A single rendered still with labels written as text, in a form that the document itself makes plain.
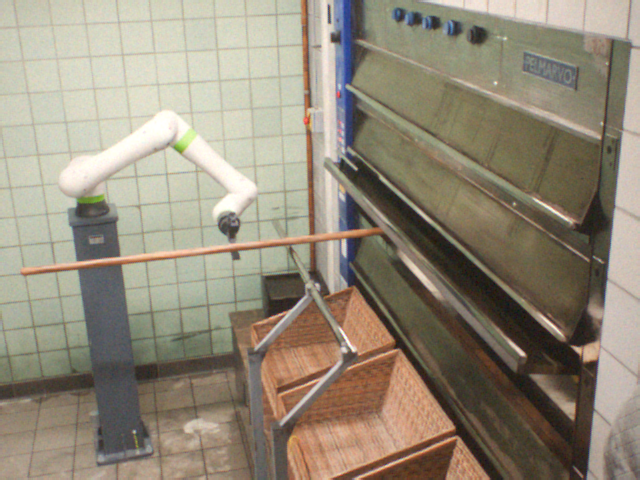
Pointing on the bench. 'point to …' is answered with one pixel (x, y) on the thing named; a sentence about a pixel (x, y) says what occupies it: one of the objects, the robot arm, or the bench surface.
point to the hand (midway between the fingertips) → (235, 242)
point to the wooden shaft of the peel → (200, 251)
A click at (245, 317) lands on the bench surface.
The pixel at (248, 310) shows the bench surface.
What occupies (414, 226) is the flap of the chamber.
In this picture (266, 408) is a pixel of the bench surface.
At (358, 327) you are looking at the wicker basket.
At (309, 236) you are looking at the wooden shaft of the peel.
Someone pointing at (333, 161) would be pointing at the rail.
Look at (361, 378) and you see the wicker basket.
